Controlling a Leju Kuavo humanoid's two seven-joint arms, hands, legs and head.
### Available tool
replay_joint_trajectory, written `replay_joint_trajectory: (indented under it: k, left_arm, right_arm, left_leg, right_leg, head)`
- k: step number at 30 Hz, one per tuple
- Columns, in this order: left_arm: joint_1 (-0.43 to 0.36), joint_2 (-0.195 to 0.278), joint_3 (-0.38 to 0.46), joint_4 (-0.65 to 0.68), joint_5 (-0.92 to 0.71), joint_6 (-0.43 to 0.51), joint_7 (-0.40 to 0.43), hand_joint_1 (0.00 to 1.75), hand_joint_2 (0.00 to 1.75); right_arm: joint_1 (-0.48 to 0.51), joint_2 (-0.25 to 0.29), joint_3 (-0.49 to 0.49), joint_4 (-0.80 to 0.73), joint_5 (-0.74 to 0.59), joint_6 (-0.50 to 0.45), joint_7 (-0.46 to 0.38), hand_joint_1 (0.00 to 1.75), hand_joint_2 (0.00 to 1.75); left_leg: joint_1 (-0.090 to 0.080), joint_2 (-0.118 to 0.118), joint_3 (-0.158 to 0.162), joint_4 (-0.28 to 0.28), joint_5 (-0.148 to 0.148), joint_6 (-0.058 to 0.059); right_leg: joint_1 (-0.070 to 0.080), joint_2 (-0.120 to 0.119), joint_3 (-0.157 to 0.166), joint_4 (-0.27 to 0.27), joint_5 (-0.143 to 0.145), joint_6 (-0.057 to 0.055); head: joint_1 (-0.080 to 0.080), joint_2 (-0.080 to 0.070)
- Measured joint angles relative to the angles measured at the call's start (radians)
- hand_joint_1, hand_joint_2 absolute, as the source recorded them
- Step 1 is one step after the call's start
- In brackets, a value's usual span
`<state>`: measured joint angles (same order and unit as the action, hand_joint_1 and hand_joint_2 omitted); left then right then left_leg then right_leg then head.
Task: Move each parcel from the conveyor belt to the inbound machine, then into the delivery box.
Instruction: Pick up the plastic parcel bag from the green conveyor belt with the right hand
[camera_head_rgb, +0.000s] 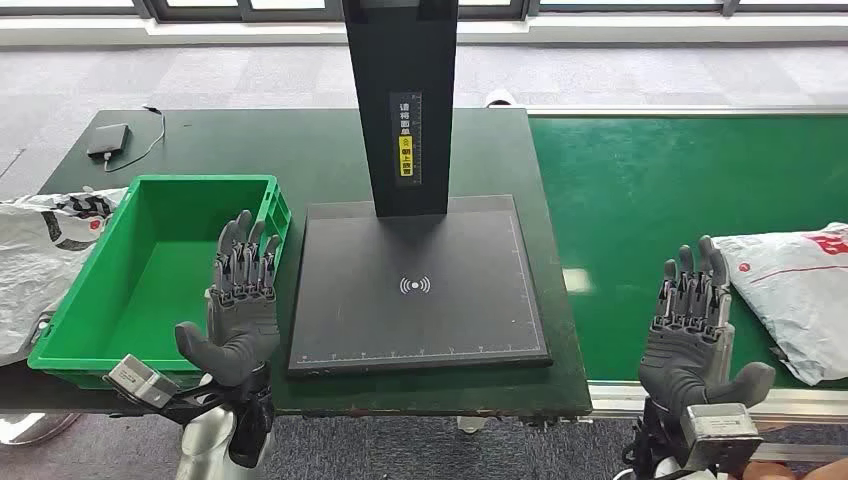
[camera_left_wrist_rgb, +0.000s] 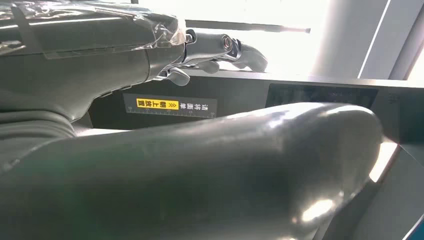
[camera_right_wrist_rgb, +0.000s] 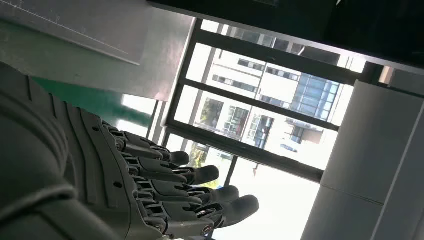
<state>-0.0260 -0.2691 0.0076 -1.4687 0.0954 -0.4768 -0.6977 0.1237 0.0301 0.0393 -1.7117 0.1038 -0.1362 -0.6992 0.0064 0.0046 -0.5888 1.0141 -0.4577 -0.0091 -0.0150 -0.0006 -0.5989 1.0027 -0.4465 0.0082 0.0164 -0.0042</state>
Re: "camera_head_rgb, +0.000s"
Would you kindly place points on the green plastic crate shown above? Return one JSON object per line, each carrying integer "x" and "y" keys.
{"x": 152, "y": 291}

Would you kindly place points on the large grey plastic parcel bag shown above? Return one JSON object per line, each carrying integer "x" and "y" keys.
{"x": 795, "y": 298}

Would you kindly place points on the white round object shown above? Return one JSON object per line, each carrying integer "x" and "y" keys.
{"x": 501, "y": 99}

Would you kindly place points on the dark window frame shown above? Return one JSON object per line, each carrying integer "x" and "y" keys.
{"x": 152, "y": 10}

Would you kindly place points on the green conveyor belt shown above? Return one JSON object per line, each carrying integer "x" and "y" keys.
{"x": 629, "y": 199}

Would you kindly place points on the round chrome base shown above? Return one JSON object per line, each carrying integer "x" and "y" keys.
{"x": 33, "y": 427}

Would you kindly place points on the black yellow label sticker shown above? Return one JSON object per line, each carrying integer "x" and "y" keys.
{"x": 405, "y": 156}

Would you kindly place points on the black power bank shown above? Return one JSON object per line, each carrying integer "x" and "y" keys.
{"x": 108, "y": 139}

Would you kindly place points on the white parcel bag black print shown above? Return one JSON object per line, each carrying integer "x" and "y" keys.
{"x": 33, "y": 265}

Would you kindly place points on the black inbound scanner machine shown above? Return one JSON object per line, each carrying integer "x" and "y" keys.
{"x": 411, "y": 318}

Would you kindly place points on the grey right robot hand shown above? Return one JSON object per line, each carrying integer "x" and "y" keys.
{"x": 686, "y": 358}

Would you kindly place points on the aluminium conveyor frame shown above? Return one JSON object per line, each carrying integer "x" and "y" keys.
{"x": 629, "y": 397}

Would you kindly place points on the white table foot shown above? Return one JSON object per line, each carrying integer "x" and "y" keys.
{"x": 472, "y": 425}

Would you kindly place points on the person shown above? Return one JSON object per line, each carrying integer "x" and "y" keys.
{"x": 831, "y": 472}

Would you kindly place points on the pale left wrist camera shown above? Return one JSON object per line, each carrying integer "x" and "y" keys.
{"x": 142, "y": 382}

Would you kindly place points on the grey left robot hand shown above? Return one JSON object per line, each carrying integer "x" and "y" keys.
{"x": 242, "y": 331}

